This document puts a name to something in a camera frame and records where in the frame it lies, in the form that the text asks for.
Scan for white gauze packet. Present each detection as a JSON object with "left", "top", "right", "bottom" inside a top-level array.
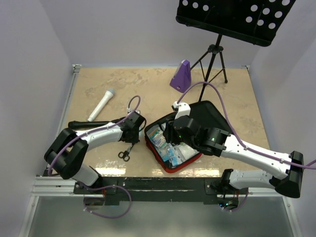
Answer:
[{"left": 178, "top": 144, "right": 199, "bottom": 161}]

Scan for beige bandage pack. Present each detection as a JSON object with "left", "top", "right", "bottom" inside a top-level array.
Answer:
[{"left": 146, "top": 125, "right": 167, "bottom": 149}]

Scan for blue wipe sachets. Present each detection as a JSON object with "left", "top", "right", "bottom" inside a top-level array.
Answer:
[{"left": 160, "top": 148, "right": 182, "bottom": 166}]

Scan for black handled scissors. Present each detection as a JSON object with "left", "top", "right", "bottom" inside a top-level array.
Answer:
[{"left": 118, "top": 144, "right": 134, "bottom": 162}]

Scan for red black medicine kit case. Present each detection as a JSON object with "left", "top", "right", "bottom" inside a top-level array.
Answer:
[{"left": 145, "top": 101, "right": 234, "bottom": 173}]

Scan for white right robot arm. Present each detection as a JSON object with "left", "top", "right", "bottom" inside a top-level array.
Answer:
[{"left": 163, "top": 116, "right": 304, "bottom": 198}]

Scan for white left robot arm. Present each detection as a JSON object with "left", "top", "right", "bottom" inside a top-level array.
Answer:
[{"left": 44, "top": 112, "right": 146, "bottom": 194}]

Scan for white microphone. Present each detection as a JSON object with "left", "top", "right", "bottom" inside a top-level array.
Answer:
[{"left": 87, "top": 88, "right": 115, "bottom": 122}]

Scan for purple metronome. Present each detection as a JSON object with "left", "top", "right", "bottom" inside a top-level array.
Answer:
[{"left": 169, "top": 60, "right": 192, "bottom": 93}]

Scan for black microphone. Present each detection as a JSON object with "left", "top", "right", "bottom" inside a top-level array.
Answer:
[{"left": 68, "top": 121, "right": 109, "bottom": 130}]

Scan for black music stand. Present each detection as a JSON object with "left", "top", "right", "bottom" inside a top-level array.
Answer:
[{"left": 175, "top": 0, "right": 297, "bottom": 107}]

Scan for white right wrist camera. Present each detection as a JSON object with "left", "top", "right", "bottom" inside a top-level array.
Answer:
[{"left": 172, "top": 101, "right": 191, "bottom": 119}]

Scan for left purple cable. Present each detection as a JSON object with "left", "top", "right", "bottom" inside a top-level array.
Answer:
[{"left": 47, "top": 95, "right": 141, "bottom": 176}]

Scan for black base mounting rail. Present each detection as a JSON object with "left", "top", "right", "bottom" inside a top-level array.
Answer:
[{"left": 74, "top": 177, "right": 247, "bottom": 205}]

